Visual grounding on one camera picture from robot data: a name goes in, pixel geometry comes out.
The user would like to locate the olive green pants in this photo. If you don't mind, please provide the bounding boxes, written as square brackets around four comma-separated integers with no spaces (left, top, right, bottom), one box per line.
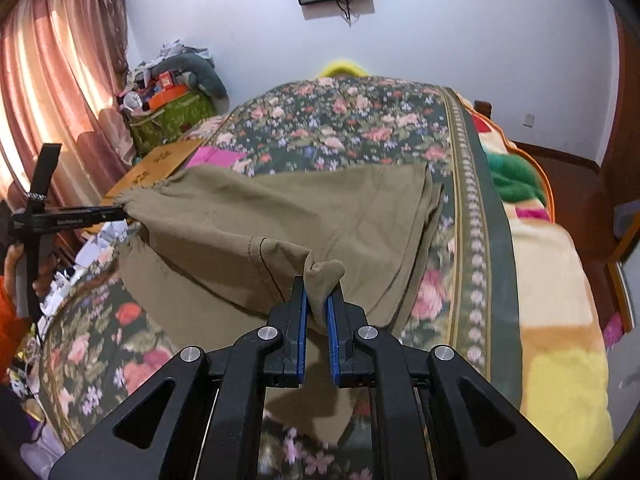
[117,164,442,444]

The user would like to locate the orange sleeved left forearm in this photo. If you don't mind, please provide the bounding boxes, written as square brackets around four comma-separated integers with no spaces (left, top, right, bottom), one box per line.
[0,276,34,386]

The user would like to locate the person left hand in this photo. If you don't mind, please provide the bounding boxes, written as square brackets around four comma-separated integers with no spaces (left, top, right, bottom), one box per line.
[3,244,58,309]

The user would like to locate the white crumpled papers pile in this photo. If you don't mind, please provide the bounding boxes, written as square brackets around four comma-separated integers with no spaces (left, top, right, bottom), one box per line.
[39,221,129,321]

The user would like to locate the wooden lap desk board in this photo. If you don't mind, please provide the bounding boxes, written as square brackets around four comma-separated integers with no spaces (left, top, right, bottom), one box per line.
[100,139,203,206]

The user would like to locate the dark floral bedspread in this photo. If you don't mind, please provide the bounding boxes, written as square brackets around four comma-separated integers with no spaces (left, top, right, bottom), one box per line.
[39,77,523,479]

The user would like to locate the pink window curtain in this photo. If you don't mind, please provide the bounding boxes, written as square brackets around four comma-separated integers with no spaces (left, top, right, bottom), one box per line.
[1,0,136,209]

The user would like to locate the green storage bag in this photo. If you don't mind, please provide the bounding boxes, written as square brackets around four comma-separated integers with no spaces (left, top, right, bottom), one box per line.
[129,91,216,156]

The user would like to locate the pink folded garment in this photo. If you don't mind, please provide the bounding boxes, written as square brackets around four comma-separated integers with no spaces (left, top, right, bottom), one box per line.
[186,145,246,168]

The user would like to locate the orange box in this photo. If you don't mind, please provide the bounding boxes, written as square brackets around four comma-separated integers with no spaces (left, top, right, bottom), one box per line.
[148,70,189,112]

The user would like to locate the colourful fleece blanket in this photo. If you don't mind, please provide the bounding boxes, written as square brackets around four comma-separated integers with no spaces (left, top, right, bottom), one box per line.
[471,112,614,479]

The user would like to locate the grey plush pillow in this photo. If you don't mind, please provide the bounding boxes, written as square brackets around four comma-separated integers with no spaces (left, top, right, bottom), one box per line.
[151,52,228,100]

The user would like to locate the yellow curved foam tube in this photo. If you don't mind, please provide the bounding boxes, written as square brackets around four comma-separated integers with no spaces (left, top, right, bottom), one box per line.
[319,60,369,78]

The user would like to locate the brown wooden door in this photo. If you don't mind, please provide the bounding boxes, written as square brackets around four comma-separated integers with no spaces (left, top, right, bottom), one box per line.
[596,8,640,221]

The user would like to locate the white wall socket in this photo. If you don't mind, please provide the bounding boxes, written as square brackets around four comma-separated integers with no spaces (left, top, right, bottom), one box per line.
[523,114,535,128]

